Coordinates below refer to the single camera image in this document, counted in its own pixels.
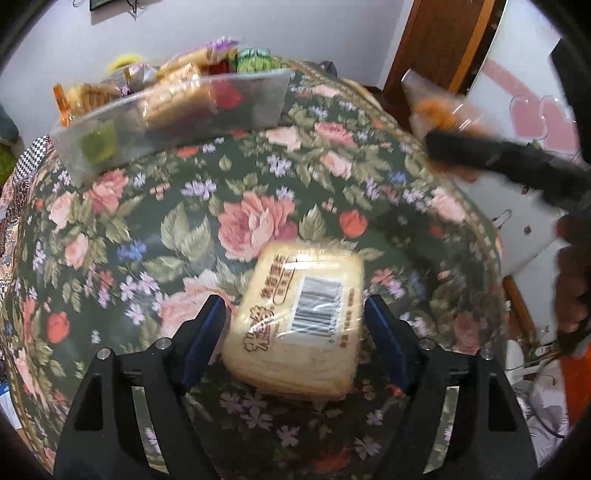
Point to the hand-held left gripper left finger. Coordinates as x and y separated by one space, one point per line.
203 344

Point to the patchwork quilt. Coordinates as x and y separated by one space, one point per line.
25 170

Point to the orange-edged cracker packet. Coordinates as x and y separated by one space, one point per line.
87 99

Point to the cream wafer pack purple label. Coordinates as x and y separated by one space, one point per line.
198 53

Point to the green patterned snack packet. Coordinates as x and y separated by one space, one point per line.
254 59

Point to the grey backpack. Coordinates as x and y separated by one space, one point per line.
328 67

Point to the yellow curved tube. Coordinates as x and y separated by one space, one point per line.
122 62

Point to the floral blanket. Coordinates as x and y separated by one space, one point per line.
258 217

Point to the small green candy packet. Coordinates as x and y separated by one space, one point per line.
98 144

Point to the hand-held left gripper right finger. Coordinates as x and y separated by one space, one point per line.
388 346

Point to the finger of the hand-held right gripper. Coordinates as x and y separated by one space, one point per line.
489 157

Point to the person's right hand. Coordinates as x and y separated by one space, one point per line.
575 277

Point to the clear plastic container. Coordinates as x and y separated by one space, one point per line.
258 99

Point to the green chair cover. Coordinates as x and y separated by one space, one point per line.
5 164

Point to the red packet white label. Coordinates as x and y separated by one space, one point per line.
228 97

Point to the sliced bread pack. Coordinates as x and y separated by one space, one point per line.
300 318

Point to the clear pastry bag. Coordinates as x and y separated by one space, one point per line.
438 106

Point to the wooden door frame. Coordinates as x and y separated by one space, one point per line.
434 50

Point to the clear biscuit packet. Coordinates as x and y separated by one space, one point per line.
178 101

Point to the white panel with pink print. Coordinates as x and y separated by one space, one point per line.
517 106

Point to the small black monitor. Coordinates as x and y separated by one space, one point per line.
100 3

